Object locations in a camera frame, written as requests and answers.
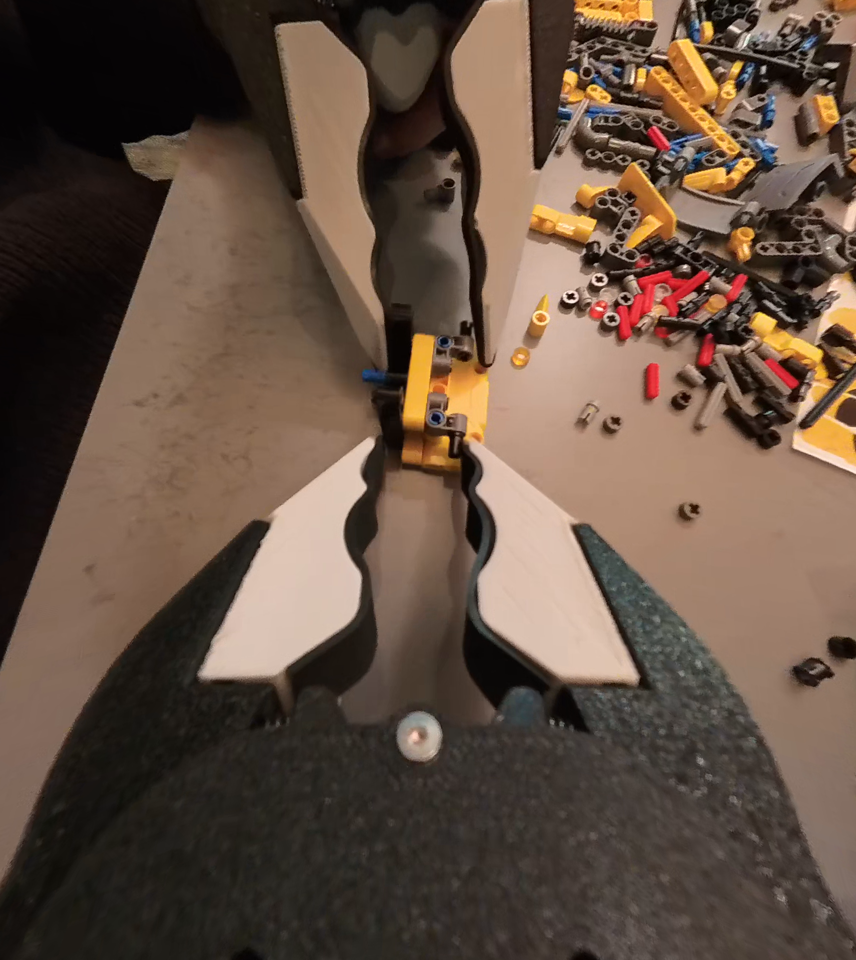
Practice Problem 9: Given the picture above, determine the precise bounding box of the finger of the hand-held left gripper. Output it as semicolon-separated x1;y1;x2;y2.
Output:
445;0;535;369
274;19;393;363

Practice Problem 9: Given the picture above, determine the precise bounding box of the person's left forearm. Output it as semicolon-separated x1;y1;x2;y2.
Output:
15;0;249;162

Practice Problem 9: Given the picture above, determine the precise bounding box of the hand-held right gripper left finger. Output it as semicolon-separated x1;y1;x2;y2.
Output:
197;435;385;712

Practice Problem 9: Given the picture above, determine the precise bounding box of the yellow toy brick assembly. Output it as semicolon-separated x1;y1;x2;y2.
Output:
362;303;490;472

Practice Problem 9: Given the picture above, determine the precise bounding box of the long black toy axle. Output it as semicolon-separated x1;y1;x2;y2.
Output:
799;358;856;430

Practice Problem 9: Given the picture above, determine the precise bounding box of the person's left hand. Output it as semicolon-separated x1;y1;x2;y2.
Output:
371;84;462;160

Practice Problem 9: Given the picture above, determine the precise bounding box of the pile of toy building pieces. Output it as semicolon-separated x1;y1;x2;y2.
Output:
529;0;856;451

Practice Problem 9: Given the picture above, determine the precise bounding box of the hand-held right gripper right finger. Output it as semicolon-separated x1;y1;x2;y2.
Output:
458;438;642;712

